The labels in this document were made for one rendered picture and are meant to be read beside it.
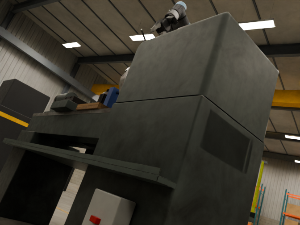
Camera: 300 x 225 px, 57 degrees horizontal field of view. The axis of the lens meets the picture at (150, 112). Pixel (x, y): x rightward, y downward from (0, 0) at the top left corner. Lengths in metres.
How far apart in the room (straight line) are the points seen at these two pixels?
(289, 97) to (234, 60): 11.55
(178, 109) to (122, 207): 0.40
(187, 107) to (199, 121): 0.07
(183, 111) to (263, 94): 0.47
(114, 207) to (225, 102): 0.56
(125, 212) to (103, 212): 0.08
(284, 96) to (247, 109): 11.55
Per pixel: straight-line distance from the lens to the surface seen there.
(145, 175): 0.91
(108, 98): 1.94
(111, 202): 1.02
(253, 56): 1.32
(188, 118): 0.99
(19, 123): 6.27
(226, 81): 1.13
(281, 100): 12.69
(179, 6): 1.89
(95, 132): 1.59
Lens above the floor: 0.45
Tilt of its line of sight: 17 degrees up
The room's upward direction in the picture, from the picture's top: 20 degrees clockwise
